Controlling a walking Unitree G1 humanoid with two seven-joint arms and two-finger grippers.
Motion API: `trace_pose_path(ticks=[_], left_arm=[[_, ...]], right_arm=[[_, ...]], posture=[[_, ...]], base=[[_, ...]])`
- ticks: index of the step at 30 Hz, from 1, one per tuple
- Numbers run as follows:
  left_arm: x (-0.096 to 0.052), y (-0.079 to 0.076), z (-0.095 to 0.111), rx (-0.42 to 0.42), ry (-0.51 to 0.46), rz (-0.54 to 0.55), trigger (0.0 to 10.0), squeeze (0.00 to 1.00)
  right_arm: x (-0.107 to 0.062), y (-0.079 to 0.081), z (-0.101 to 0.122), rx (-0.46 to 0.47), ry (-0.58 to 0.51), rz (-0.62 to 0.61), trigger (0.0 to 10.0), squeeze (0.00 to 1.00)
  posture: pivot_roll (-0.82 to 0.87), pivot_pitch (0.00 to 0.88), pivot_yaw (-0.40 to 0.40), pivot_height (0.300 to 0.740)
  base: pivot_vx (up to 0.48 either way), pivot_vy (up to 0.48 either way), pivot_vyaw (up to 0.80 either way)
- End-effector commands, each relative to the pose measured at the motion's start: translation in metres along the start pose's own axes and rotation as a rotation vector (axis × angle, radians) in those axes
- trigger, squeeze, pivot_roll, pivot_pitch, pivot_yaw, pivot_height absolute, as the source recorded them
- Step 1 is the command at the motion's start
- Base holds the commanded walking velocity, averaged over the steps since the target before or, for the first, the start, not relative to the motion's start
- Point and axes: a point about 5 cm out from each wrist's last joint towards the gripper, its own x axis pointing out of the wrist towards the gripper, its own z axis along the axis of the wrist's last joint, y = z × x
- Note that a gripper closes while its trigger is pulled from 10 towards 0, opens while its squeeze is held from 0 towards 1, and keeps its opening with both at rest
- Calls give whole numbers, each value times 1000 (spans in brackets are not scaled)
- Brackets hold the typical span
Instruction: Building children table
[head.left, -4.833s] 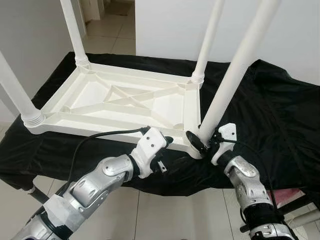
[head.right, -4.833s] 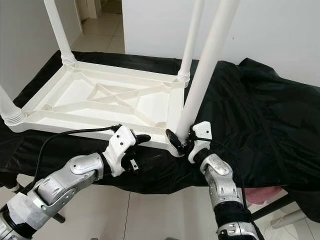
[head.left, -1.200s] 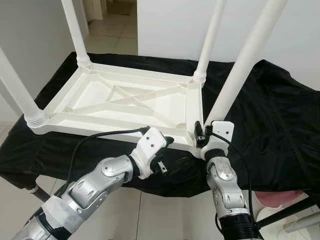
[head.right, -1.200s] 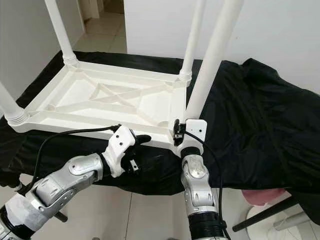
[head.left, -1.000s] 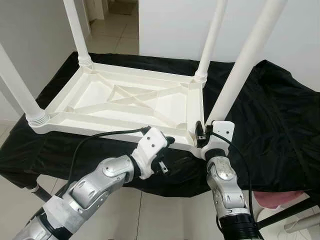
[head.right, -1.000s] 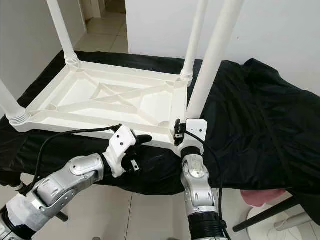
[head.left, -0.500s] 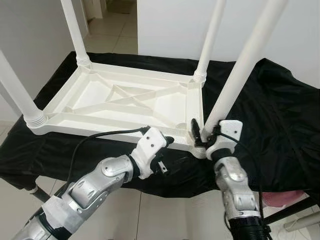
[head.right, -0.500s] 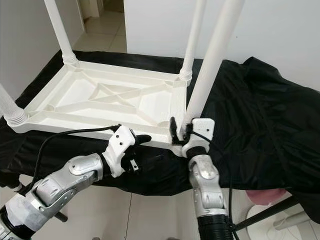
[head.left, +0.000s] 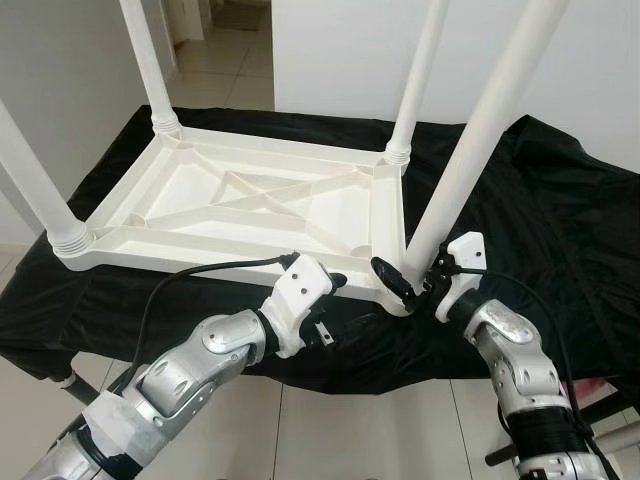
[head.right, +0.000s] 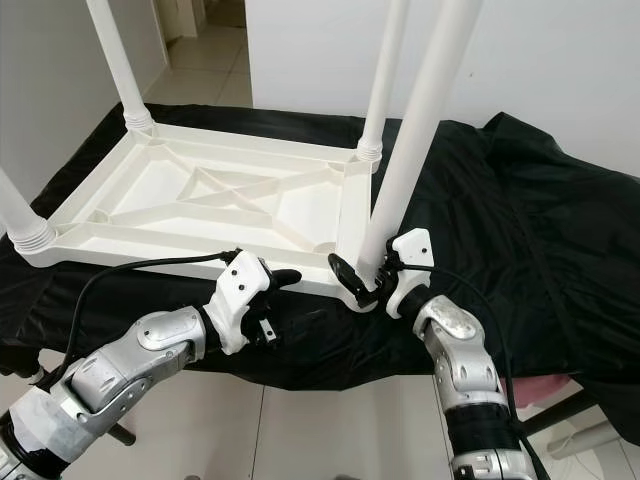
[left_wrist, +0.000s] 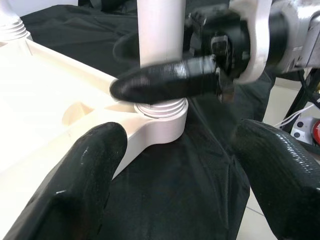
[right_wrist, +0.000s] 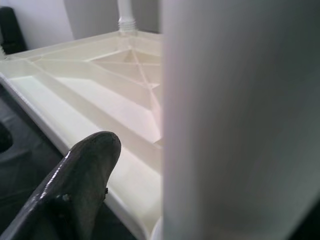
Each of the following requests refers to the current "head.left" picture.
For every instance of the white plastic table top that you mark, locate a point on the white plastic table top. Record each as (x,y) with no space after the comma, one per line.
(330,215)

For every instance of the white plastic table leg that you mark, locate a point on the white plastic table leg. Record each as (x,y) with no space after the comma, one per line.
(150,70)
(420,70)
(480,140)
(40,200)

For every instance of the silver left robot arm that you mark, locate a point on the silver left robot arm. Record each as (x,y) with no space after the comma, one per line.
(180,380)

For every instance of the white plastic pipe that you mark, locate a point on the white plastic pipe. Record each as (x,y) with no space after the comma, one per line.
(620,437)

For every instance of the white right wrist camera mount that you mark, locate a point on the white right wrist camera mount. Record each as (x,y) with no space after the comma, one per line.
(468,250)

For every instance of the pink cushion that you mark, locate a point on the pink cushion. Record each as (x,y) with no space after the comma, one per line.
(590,385)

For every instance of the white door frame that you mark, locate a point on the white door frame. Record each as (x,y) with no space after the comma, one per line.
(190,15)

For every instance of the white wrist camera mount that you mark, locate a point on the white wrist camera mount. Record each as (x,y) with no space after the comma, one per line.
(300,290)
(468,250)

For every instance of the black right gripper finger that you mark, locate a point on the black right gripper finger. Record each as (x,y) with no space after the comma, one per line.
(390,280)

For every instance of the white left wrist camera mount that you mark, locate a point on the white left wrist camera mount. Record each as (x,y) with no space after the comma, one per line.
(300,290)

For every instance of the black table cloth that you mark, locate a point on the black table cloth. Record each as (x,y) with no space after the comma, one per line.
(560,250)

